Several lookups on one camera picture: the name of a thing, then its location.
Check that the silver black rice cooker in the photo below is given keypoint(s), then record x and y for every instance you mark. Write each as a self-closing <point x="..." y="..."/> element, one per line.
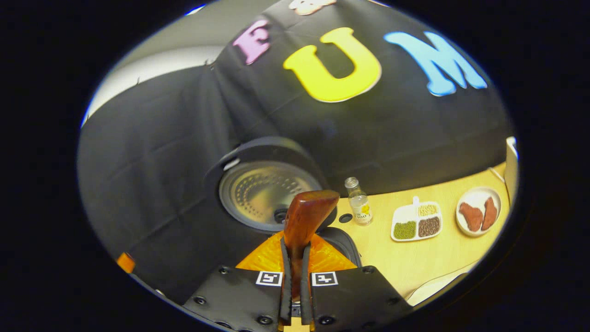
<point x="258" y="193"/>

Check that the small clear glass bottle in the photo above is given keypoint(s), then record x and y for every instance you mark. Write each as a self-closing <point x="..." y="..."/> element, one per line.
<point x="359" y="205"/>

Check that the white round plate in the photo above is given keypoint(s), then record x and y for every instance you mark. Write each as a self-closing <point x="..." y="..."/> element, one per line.
<point x="474" y="196"/>

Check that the white divided bean dish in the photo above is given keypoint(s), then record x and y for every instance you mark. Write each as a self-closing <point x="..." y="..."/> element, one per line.
<point x="416" y="221"/>

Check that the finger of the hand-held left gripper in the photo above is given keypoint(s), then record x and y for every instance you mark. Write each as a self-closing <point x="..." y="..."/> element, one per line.
<point x="125" y="263"/>

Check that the black backdrop cloth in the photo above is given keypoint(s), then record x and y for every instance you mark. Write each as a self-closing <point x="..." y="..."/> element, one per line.
<point x="147" y="161"/>

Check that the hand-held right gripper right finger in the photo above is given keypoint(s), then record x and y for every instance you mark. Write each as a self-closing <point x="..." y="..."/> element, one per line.
<point x="305" y="295"/>

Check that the white toaster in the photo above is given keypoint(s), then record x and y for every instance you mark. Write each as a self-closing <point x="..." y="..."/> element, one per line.
<point x="511" y="170"/>

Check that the clear glass tray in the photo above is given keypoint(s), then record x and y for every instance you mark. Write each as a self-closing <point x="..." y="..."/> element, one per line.
<point x="433" y="288"/>

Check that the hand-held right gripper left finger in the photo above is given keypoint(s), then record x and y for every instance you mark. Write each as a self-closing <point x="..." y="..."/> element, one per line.
<point x="286" y="295"/>

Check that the brown wooden spoon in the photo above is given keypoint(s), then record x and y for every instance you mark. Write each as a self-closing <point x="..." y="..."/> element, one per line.
<point x="306" y="216"/>

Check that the red meat piece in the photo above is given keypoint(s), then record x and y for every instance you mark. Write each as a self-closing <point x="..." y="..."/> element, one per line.
<point x="490" y="214"/>
<point x="471" y="217"/>

